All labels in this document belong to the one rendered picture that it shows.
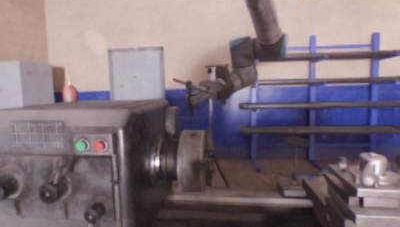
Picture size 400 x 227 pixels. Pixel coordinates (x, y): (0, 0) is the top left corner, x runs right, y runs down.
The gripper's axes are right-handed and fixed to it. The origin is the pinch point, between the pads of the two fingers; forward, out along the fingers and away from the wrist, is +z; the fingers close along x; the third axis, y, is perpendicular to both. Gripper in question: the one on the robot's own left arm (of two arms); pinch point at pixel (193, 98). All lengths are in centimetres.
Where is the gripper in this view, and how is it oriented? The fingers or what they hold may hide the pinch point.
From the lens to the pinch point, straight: 76.5
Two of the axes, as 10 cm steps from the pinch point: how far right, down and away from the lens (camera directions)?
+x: -6.2, -2.8, 7.4
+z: -7.8, 3.4, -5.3
